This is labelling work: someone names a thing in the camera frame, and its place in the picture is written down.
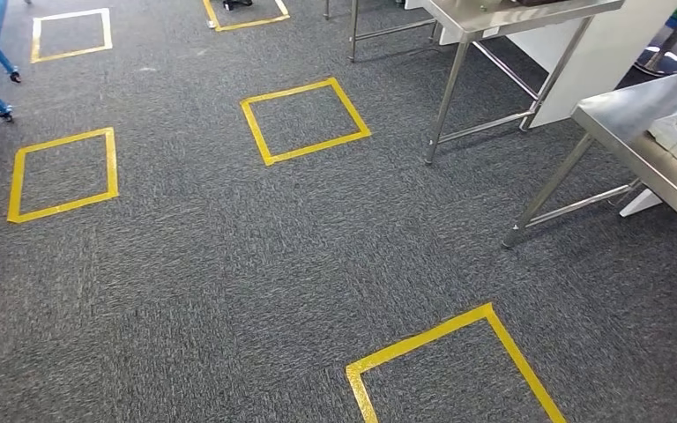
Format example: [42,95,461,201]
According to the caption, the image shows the stainless steel workbench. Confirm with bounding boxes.
[501,63,677,250]

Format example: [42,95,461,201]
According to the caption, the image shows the yellow floor tape square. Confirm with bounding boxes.
[6,127,120,225]
[345,302,569,423]
[201,0,292,33]
[239,77,373,168]

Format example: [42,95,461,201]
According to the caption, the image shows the stainless steel table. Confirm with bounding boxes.
[322,0,440,64]
[421,0,627,167]

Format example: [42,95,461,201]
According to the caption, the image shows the white board foot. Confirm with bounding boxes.
[618,186,665,219]

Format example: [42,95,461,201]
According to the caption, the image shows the white panel board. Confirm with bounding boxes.
[404,0,677,130]

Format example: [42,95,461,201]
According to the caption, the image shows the black stanchion post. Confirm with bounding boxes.
[633,0,677,78]

